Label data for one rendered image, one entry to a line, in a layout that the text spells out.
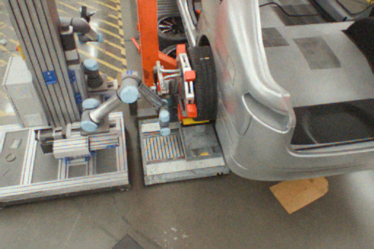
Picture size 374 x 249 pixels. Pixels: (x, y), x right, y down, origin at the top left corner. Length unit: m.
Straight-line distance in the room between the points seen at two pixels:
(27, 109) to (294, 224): 2.45
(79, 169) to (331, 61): 2.48
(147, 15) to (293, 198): 2.14
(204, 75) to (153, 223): 1.38
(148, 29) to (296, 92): 1.39
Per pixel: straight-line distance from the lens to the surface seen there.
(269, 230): 3.23
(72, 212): 3.32
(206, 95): 2.71
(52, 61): 2.58
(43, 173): 3.38
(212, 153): 3.36
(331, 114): 3.02
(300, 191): 3.50
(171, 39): 4.21
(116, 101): 2.38
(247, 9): 2.26
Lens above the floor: 2.83
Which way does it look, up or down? 45 degrees down
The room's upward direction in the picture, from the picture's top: 2 degrees clockwise
